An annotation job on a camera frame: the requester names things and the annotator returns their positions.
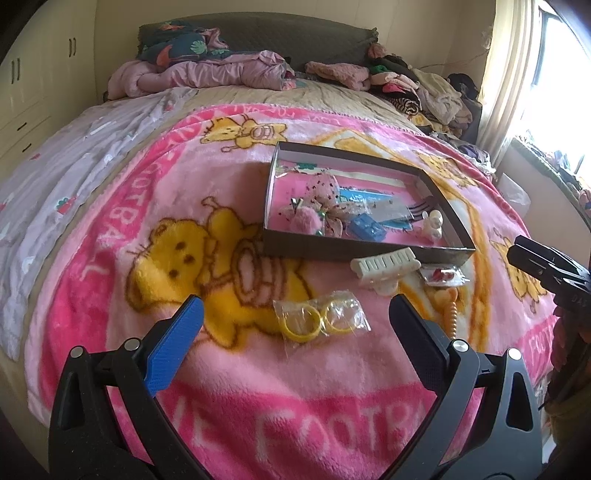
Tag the grey bed headboard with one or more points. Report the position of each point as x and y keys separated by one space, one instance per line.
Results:
x=286 y=39

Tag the pale curtain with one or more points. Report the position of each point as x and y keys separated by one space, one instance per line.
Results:
x=508 y=78

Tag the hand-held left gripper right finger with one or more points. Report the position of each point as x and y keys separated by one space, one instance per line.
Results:
x=415 y=341

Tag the cream wardrobe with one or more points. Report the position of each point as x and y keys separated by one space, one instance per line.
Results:
x=37 y=83

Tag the dark floral pillow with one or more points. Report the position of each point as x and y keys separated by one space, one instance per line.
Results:
x=180 y=46

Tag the pink printed blanket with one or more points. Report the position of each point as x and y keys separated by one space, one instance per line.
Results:
x=184 y=277

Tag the beige quilted bedspread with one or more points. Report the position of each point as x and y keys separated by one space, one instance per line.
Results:
x=300 y=99

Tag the window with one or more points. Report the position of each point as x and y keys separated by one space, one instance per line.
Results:
x=568 y=78

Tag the red bow clips on card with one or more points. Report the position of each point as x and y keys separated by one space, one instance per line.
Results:
x=442 y=277

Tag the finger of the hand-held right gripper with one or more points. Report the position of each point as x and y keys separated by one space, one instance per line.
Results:
x=540 y=272
x=549 y=251

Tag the white plastic bag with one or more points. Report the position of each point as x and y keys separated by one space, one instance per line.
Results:
x=515 y=191

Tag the white printed bed sheet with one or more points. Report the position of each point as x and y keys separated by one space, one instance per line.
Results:
x=69 y=161

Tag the white small figurine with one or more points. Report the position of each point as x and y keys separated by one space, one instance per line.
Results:
x=434 y=224

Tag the earring card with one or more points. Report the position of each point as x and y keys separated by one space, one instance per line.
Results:
x=390 y=211

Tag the person's right hand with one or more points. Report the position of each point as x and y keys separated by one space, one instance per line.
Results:
x=562 y=341

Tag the blue hair clip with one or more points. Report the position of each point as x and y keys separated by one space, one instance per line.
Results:
x=365 y=227

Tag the pink fuzzy garment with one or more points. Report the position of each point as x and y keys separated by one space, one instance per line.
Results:
x=337 y=74

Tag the pile of clothes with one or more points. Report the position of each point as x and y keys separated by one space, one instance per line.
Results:
x=425 y=92

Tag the pink quilt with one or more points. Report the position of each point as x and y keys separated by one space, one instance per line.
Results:
x=203 y=74

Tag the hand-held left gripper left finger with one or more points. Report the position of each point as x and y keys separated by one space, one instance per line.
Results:
x=173 y=341

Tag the dark cardboard box pink inside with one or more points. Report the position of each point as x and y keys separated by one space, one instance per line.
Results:
x=369 y=230

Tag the beige hair claw clip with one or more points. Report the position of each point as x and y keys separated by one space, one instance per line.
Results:
x=383 y=270

